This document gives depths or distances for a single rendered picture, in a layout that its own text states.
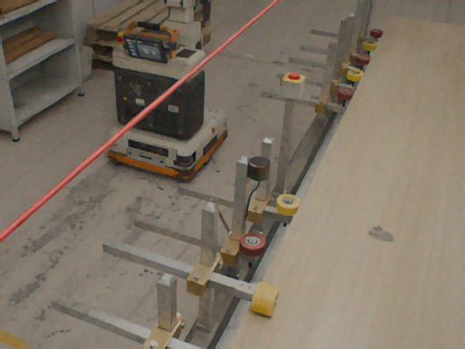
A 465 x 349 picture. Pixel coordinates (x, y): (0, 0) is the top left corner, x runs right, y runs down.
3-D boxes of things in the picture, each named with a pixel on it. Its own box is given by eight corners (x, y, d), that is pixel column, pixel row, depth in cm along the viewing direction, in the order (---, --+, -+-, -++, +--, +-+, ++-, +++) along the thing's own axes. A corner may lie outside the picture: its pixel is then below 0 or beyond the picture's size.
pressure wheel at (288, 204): (281, 235, 185) (284, 208, 178) (269, 222, 191) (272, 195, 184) (301, 229, 187) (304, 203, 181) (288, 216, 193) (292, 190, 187)
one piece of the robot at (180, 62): (188, 159, 344) (189, 31, 296) (115, 140, 364) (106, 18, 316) (210, 136, 368) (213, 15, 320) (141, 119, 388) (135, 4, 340)
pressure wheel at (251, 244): (233, 271, 171) (235, 243, 164) (242, 255, 177) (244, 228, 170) (257, 278, 168) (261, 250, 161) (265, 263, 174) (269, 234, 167)
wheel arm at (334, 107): (261, 98, 277) (262, 91, 274) (263, 95, 279) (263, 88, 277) (345, 115, 262) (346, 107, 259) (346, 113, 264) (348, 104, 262)
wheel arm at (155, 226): (133, 228, 184) (133, 218, 182) (138, 223, 187) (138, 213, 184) (254, 265, 169) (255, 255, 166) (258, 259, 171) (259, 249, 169)
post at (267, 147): (251, 249, 205) (262, 138, 177) (253, 244, 207) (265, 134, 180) (260, 251, 204) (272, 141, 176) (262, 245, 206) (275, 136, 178)
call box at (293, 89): (279, 98, 193) (281, 78, 189) (284, 91, 198) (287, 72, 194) (298, 103, 191) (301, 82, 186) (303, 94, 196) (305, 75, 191)
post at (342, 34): (327, 104, 293) (341, 17, 265) (329, 102, 296) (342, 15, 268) (333, 105, 292) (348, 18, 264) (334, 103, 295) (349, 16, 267)
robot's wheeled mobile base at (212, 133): (189, 184, 345) (189, 151, 330) (105, 161, 368) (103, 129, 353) (229, 138, 393) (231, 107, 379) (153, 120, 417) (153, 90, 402)
